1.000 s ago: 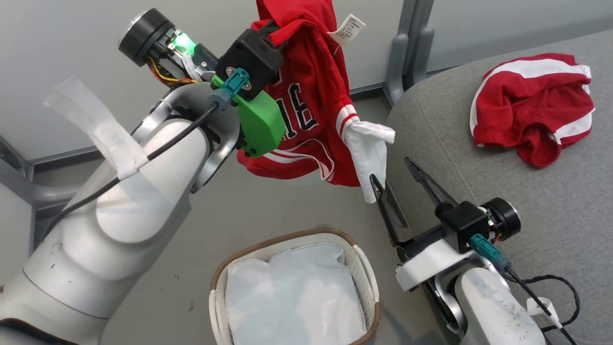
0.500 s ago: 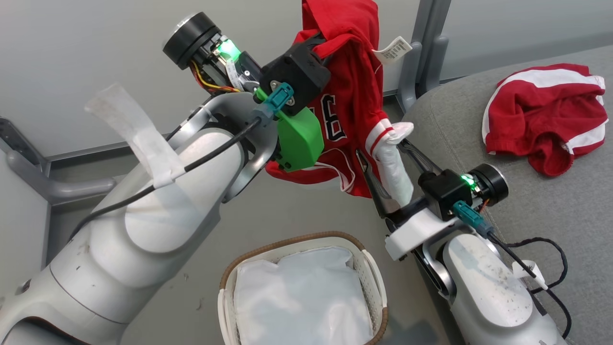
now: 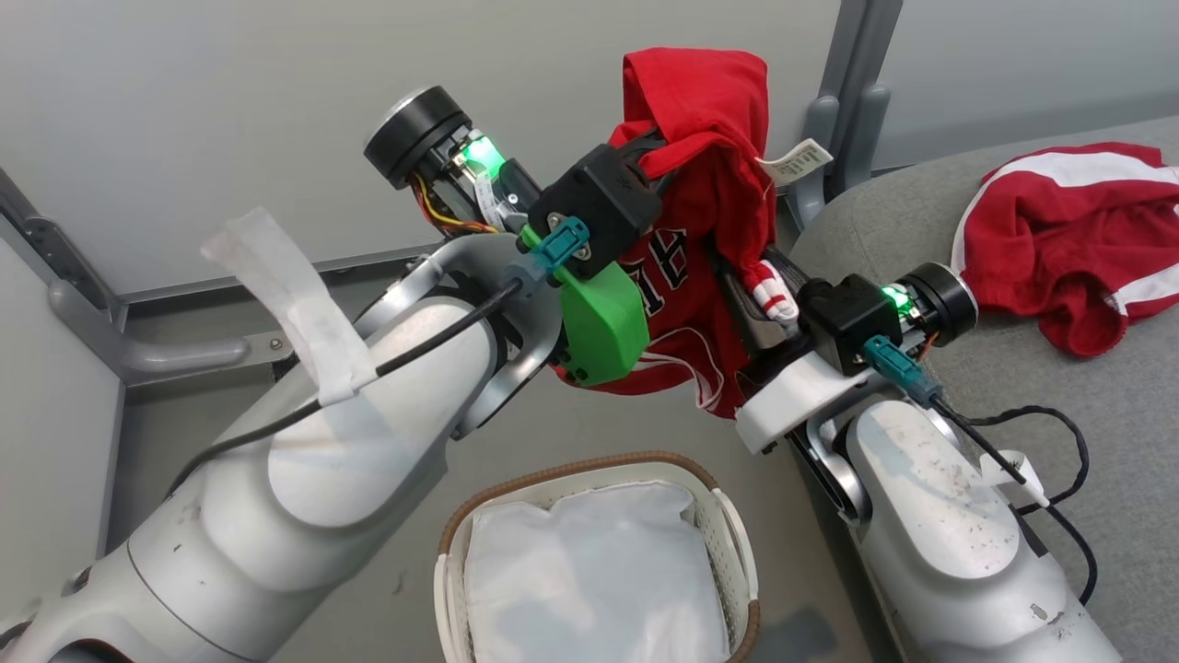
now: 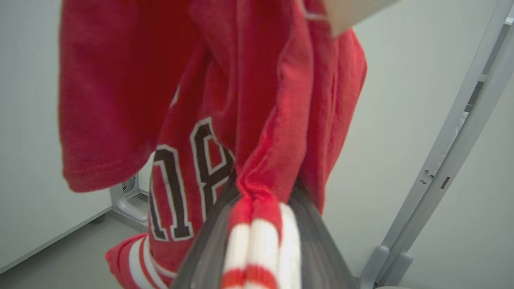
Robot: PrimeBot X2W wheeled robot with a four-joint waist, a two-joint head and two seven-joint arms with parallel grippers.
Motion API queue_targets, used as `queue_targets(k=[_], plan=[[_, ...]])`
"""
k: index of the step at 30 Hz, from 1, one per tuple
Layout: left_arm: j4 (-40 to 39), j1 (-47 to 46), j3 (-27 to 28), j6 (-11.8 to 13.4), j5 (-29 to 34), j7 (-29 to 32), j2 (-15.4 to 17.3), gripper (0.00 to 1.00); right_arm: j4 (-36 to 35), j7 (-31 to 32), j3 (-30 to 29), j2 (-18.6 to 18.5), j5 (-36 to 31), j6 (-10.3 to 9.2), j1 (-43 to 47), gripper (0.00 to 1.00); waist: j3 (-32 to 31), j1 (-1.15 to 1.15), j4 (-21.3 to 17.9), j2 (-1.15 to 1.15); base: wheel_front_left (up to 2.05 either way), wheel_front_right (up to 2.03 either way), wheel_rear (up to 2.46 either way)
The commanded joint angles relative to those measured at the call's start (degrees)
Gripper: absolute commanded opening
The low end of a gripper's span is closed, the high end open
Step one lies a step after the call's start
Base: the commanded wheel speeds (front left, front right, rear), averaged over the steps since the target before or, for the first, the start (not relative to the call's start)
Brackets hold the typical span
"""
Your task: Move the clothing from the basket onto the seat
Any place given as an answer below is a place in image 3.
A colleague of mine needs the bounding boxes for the white tape strip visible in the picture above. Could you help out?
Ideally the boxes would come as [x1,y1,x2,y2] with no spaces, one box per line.
[978,449,1049,509]
[200,206,380,408]

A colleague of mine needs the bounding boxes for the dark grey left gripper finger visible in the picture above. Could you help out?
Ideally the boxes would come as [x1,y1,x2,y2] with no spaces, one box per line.
[608,129,668,159]

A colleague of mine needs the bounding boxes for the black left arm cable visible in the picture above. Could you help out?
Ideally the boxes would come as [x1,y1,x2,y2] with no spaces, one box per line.
[164,279,524,500]

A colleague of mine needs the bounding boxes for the white basket liner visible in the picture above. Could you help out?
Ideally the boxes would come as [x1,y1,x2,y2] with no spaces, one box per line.
[463,481,731,663]

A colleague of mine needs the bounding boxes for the grey fabric sofa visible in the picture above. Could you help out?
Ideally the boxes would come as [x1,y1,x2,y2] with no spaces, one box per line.
[790,115,1179,663]

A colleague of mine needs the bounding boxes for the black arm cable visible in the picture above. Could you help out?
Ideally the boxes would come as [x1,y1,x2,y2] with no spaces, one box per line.
[928,391,1100,607]
[164,279,524,500]

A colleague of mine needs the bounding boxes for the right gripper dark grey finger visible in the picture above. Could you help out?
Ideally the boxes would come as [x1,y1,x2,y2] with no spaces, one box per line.
[766,243,816,297]
[717,265,770,360]

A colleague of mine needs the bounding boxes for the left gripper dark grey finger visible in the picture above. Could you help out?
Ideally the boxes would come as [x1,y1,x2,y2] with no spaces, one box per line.
[636,152,688,187]

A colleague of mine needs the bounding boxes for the red jersey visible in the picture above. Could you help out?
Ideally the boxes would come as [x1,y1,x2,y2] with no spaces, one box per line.
[551,46,835,421]

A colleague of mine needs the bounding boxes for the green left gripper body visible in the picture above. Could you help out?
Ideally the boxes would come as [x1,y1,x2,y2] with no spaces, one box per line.
[363,86,652,388]

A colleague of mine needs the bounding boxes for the white basket with brown rim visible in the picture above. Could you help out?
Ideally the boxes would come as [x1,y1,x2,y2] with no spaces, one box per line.
[433,450,763,663]

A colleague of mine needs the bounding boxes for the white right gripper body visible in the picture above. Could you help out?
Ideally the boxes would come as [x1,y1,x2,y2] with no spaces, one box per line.
[734,262,980,455]

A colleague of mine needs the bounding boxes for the red shorts with white stripes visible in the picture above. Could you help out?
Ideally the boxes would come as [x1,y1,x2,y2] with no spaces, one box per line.
[951,141,1179,358]

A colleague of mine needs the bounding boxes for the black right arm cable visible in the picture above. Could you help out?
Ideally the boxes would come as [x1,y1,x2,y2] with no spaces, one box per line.
[928,391,1100,607]

